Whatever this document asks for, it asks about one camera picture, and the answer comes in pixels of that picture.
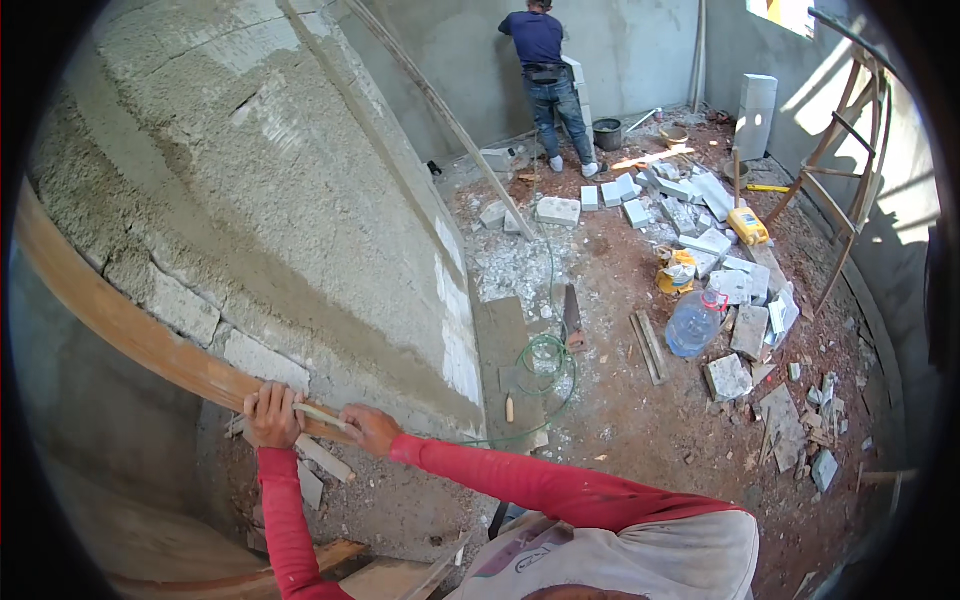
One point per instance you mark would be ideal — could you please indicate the person's right hand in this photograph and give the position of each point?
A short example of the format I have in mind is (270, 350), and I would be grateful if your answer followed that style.
(375, 431)

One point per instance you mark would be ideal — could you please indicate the person's left hand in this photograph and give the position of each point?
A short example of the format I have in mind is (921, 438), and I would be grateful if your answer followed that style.
(271, 424)

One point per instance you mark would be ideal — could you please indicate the person's left fingers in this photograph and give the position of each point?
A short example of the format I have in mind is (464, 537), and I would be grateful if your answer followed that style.
(274, 396)

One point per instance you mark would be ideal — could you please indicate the person's right fingers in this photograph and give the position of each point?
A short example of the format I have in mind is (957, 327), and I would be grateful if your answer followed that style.
(352, 420)

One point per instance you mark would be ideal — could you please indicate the pale wooden stick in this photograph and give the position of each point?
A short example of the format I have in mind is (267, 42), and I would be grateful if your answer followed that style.
(321, 415)

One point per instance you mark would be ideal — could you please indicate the long wooden straightedge plank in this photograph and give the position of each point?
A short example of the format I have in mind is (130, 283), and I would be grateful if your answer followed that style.
(135, 330)

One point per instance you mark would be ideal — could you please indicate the wooden offcuts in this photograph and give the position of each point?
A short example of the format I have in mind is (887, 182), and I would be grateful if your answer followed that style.
(319, 461)

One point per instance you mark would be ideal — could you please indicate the grey mortar board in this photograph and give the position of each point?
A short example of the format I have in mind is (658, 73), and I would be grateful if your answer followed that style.
(506, 337)

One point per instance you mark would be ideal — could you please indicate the handsaw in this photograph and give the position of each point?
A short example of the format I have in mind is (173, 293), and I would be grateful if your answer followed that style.
(572, 315)

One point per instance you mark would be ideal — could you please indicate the small broken concrete block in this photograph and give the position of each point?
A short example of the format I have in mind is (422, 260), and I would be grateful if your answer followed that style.
(493, 215)

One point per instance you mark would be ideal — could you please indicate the large single concrete block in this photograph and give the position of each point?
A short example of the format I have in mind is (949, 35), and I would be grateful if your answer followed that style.
(559, 211)

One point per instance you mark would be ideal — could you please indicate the pair of wooden strips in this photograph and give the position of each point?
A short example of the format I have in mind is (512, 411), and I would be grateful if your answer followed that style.
(649, 346)

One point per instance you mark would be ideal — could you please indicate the long leaning wooden batten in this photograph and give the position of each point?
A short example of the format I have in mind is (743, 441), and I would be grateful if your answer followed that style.
(450, 124)

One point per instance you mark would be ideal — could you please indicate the person's body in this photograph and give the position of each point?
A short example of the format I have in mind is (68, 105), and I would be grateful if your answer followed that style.
(637, 547)

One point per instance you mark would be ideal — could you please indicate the large clear water bottle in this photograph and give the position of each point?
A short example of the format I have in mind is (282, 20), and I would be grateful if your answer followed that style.
(691, 324)

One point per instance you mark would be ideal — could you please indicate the yellow cement bag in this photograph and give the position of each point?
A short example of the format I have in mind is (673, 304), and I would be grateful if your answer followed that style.
(676, 271)

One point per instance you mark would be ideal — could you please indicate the black bucket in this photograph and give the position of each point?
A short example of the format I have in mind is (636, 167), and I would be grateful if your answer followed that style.
(607, 135)

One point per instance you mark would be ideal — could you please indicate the pale wooden board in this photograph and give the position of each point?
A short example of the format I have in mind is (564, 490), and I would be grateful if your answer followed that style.
(651, 158)

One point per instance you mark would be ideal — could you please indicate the heap of grey concrete blocks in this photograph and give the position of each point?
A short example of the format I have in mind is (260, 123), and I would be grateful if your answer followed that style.
(712, 244)

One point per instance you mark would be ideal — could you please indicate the brown bowl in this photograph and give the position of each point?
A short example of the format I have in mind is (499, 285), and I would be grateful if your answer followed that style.
(673, 136)

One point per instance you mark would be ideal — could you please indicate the yellow jerry can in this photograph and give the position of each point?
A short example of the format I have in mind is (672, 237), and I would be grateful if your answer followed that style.
(748, 226)

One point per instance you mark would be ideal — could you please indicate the heap of block rubble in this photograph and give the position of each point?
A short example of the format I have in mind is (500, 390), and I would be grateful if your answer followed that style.
(814, 431)

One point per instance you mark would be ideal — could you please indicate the yellow spirit level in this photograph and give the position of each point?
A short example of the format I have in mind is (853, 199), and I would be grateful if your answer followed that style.
(769, 188)

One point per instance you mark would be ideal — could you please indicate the pipes in corner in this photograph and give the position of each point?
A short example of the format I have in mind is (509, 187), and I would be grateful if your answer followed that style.
(698, 52)

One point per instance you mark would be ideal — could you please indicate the tall white block stack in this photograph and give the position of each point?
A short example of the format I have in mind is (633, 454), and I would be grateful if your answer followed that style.
(756, 116)

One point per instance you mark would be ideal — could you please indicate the wooden ladder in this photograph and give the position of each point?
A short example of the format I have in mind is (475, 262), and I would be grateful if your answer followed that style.
(855, 187)

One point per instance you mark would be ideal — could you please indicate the block stack at wall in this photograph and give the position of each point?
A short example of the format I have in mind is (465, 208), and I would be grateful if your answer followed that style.
(579, 94)

